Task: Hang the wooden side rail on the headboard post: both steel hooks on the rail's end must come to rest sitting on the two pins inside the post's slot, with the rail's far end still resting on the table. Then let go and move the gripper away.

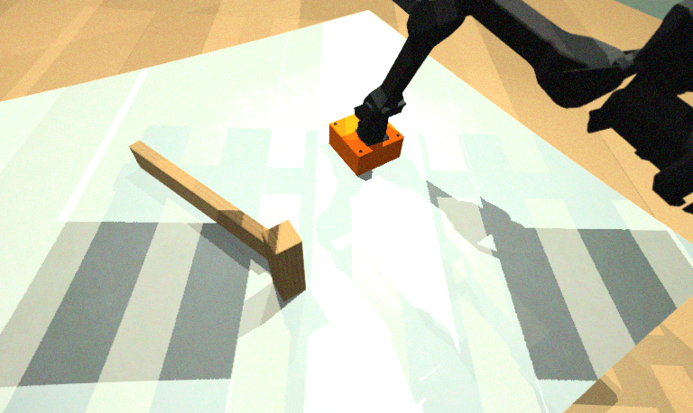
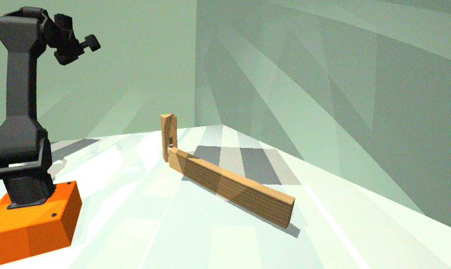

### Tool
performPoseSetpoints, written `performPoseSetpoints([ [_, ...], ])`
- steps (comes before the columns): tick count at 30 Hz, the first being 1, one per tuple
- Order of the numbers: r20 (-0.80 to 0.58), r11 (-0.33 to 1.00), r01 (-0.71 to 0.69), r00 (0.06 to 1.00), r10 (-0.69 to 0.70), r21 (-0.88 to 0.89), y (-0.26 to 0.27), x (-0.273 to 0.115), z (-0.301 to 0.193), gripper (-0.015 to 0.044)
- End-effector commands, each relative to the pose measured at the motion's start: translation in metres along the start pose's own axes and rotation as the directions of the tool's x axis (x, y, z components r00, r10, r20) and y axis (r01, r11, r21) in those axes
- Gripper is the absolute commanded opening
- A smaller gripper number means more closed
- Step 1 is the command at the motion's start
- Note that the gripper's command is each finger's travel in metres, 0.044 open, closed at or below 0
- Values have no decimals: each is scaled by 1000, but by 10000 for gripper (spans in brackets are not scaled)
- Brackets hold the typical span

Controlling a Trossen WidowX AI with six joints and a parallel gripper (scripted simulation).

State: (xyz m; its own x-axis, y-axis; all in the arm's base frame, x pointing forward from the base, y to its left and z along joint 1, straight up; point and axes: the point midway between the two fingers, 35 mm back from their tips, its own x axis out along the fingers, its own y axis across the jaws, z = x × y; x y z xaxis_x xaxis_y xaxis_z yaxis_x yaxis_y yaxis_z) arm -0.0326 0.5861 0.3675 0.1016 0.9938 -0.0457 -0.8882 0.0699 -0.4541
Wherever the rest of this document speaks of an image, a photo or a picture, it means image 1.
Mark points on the wooden side rail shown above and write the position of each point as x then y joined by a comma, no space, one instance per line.
234,220

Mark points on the wooden post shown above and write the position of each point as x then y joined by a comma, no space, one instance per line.
284,252

